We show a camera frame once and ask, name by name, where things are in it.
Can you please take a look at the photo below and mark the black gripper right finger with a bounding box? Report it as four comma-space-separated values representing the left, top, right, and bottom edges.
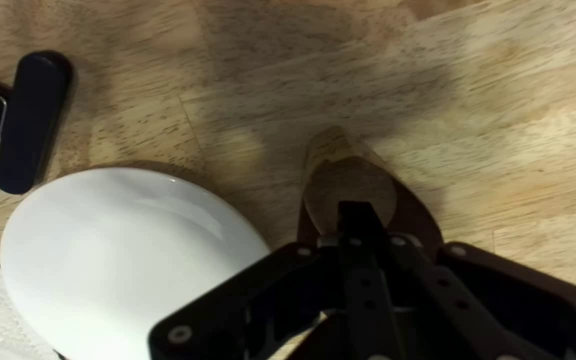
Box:
355, 204, 576, 360

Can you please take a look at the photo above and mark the white round plate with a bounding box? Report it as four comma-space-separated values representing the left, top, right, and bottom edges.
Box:
0, 168, 268, 360

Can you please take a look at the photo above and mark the black clip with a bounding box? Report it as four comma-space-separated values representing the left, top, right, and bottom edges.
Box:
0, 49, 74, 194

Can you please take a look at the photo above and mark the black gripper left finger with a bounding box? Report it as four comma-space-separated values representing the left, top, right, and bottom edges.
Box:
147, 201, 403, 360

